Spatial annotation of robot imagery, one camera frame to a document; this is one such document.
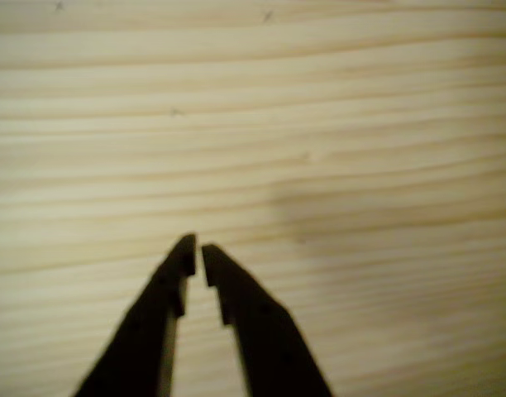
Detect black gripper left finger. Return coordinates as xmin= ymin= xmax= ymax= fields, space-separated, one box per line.
xmin=73 ymin=233 xmax=198 ymax=397

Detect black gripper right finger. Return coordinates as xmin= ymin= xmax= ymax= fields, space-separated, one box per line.
xmin=200 ymin=243 xmax=335 ymax=397

